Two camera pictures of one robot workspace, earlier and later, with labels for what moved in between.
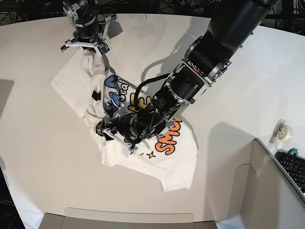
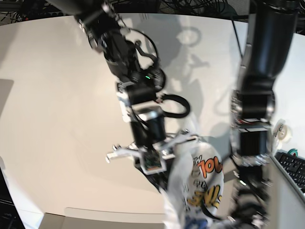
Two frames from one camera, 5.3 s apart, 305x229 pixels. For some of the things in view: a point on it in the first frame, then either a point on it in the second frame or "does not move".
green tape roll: x=293 y=150 does not move
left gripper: x=92 y=34 to x=150 y=144
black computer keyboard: x=294 y=165 does not move
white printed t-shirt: x=86 y=84 to x=196 y=180
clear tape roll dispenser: x=282 y=131 does not move
